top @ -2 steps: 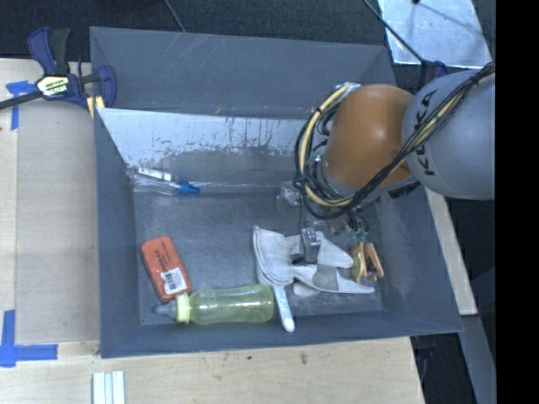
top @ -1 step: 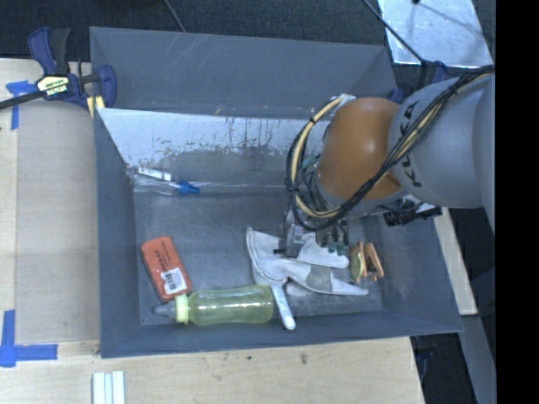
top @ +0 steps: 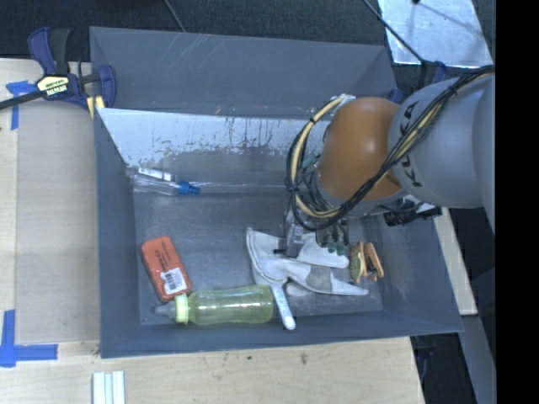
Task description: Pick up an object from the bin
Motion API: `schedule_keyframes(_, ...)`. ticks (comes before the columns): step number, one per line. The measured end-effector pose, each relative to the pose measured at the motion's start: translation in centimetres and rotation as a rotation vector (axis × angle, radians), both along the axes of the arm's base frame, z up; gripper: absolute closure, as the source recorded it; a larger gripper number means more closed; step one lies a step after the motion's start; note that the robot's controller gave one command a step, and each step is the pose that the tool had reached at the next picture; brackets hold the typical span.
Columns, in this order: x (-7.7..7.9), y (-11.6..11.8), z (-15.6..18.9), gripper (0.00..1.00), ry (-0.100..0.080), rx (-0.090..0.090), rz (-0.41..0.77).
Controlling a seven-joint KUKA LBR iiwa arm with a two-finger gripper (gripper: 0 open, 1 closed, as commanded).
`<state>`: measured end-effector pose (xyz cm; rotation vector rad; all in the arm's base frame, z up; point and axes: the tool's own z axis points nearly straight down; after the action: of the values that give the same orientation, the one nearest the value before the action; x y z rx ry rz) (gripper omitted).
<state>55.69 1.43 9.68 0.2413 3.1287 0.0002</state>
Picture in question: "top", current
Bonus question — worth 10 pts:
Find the white work glove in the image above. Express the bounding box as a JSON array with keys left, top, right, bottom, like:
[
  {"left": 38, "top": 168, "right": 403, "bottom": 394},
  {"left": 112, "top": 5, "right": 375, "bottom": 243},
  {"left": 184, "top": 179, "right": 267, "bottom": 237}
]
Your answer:
[{"left": 245, "top": 226, "right": 370, "bottom": 298}]

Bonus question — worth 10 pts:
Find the brown and green toy burger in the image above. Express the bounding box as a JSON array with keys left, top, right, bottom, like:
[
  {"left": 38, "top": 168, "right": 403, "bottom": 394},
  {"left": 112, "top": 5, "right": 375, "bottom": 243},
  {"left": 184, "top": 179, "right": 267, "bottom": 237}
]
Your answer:
[{"left": 348, "top": 241, "right": 386, "bottom": 285}]

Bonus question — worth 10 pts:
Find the white plastic stick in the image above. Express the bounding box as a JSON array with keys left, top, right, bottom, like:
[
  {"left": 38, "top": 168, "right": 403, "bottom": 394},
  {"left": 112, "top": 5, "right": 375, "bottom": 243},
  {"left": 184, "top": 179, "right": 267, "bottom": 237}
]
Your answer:
[{"left": 270, "top": 282, "right": 297, "bottom": 332}]

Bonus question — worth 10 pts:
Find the grey metal bin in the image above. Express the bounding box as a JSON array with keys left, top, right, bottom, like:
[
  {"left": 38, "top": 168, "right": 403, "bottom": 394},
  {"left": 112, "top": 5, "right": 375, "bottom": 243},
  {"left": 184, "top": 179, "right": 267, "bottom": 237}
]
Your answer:
[{"left": 88, "top": 25, "right": 465, "bottom": 359}]

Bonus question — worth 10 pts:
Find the yellow-green baby bottle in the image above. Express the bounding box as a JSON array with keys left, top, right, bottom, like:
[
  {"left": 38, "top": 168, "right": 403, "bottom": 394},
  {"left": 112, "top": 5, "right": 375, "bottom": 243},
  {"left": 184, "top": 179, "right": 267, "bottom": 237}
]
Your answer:
[{"left": 153, "top": 284, "right": 275, "bottom": 327}]

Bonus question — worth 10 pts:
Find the orange block with barcode label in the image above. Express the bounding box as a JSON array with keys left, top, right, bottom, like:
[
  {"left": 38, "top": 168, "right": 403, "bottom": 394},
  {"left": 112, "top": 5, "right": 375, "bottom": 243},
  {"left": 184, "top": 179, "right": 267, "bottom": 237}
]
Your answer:
[{"left": 139, "top": 236, "right": 193, "bottom": 304}]

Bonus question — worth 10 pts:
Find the clear plastic bottle blue cap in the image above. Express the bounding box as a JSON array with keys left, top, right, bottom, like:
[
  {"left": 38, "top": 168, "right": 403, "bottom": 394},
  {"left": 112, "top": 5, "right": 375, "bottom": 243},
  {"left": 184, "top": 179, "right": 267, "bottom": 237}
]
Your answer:
[{"left": 127, "top": 166, "right": 201, "bottom": 198}]

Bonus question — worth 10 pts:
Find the black cylinder on white bracket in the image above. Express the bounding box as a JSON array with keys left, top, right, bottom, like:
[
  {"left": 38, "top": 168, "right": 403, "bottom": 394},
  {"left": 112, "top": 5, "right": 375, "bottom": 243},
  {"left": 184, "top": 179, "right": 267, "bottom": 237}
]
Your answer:
[{"left": 382, "top": 199, "right": 444, "bottom": 227}]

